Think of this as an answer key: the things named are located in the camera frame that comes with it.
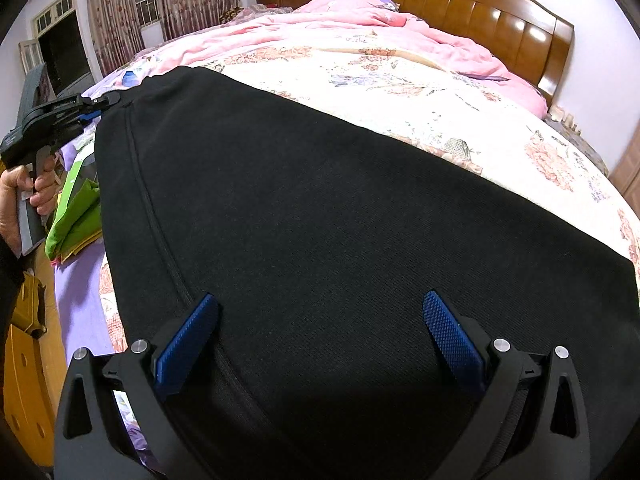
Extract wooden headboard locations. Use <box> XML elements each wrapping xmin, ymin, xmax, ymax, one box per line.
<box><xmin>392</xmin><ymin>0</ymin><xmax>574</xmax><ymax>104</ymax></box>

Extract black pants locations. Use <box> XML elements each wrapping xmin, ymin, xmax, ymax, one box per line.
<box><xmin>96</xmin><ymin>67</ymin><xmax>639</xmax><ymax>479</ymax></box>

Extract yellow wooden cabinet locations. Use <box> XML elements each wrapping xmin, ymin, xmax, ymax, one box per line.
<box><xmin>3</xmin><ymin>249</ymin><xmax>66</xmax><ymax>468</ymax></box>

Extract cluttered right nightstand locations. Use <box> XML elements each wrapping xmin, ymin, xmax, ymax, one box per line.
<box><xmin>544</xmin><ymin>104</ymin><xmax>610</xmax><ymax>177</ymax></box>

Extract pink quilt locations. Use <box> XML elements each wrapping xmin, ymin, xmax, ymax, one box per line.
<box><xmin>150</xmin><ymin>0</ymin><xmax>548</xmax><ymax>118</ymax></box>

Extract person's left hand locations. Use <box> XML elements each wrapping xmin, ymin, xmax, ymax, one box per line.
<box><xmin>0</xmin><ymin>154</ymin><xmax>61</xmax><ymax>256</ymax></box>

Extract green folded cloth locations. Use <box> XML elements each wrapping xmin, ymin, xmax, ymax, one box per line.
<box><xmin>44</xmin><ymin>153</ymin><xmax>102</xmax><ymax>264</ymax></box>

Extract light wooden wardrobe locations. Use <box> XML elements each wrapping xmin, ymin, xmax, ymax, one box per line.
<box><xmin>608</xmin><ymin>128</ymin><xmax>640</xmax><ymax>214</ymax></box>

